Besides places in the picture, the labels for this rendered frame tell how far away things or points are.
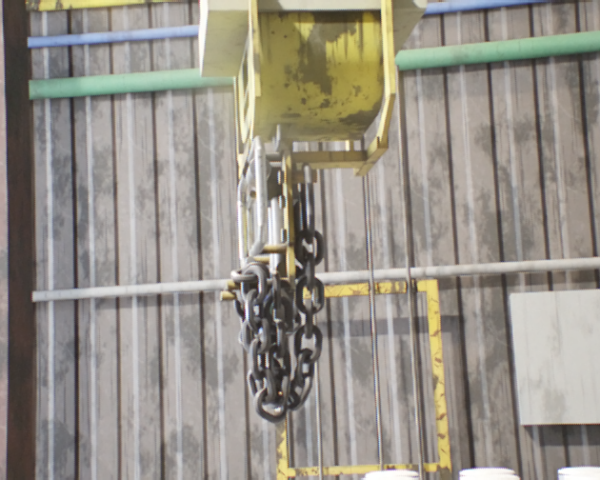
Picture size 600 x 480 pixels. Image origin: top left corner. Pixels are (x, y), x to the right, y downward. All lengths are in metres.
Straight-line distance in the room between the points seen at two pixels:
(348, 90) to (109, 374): 5.26
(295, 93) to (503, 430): 4.99
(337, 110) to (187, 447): 5.11
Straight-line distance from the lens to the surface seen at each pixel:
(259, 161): 1.78
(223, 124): 7.06
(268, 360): 1.85
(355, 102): 1.91
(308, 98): 1.89
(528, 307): 6.57
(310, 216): 1.86
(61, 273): 7.16
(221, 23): 1.94
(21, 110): 6.28
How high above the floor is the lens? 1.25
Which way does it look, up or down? 9 degrees up
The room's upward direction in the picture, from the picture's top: 3 degrees counter-clockwise
